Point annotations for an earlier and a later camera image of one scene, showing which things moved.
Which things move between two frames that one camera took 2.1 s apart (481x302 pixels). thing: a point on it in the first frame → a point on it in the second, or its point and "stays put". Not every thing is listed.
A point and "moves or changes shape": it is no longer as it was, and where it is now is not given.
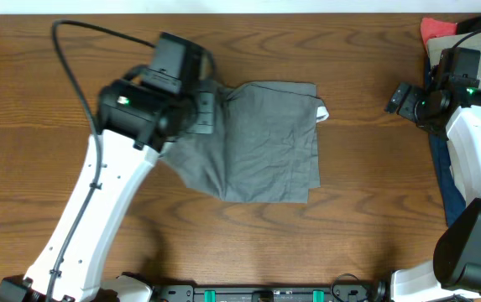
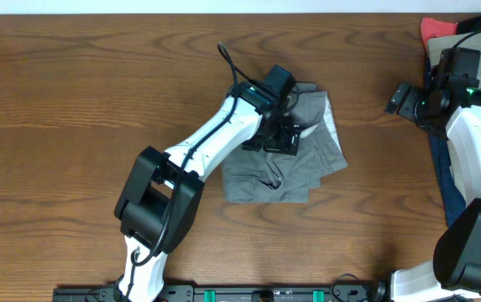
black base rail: x=373 y=292 stays put
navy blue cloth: x=454 y=210 stays put
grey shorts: x=263 y=148 moves or changes shape
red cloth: x=431 y=28 stays put
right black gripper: x=398 y=98 stays put
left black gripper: x=207 y=107 → x=290 y=144
